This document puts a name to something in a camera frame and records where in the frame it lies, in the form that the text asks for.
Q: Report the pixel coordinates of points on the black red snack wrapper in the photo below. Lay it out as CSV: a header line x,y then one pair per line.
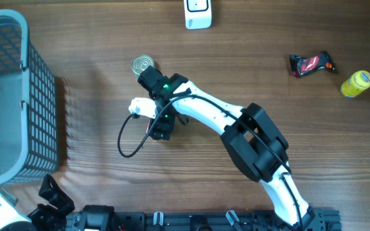
x,y
302,66

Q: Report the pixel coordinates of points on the yellow lidded small bottle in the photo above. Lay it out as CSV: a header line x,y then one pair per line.
x,y
356,84

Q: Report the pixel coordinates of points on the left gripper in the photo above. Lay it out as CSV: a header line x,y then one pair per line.
x,y
54,220

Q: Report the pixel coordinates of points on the green labelled round container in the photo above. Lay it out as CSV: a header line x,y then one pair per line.
x,y
140,63

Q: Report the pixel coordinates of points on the red white small carton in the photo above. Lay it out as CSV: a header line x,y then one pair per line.
x,y
149,125

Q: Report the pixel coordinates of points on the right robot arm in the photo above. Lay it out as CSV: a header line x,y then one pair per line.
x,y
252,140

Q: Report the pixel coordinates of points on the grey plastic mesh basket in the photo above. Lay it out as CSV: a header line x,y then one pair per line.
x,y
28,106

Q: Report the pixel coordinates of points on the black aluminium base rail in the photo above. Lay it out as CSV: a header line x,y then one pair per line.
x,y
324,220

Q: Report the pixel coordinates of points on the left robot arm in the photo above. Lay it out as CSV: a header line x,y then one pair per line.
x,y
92,217

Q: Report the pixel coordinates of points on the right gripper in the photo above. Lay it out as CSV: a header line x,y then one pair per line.
x,y
158,133

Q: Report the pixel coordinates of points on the white barcode scanner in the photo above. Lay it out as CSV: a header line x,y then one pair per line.
x,y
198,14

